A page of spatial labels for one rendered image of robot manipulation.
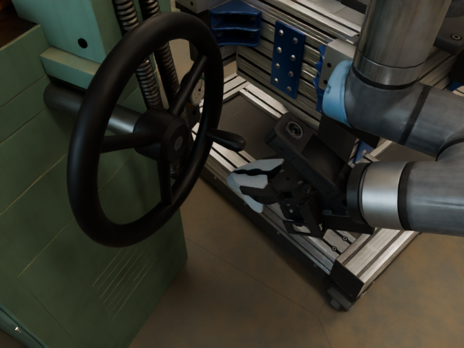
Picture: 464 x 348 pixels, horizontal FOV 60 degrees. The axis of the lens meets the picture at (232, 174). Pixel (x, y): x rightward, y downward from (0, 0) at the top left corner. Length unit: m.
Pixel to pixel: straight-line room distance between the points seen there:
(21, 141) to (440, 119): 0.51
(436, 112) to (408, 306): 0.92
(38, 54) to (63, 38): 0.04
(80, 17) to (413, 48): 0.35
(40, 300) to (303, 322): 0.74
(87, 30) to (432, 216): 0.42
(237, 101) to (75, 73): 1.01
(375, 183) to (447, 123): 0.10
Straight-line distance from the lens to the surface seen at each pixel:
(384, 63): 0.46
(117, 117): 0.52
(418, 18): 0.44
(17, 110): 0.58
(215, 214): 1.41
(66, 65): 0.55
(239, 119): 1.42
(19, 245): 0.68
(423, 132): 0.50
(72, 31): 0.53
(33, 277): 0.74
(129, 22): 0.51
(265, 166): 0.56
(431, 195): 0.43
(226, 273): 1.29
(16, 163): 0.61
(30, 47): 0.57
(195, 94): 0.81
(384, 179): 0.45
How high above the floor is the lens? 1.16
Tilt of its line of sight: 50 degrees down
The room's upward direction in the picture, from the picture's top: straight up
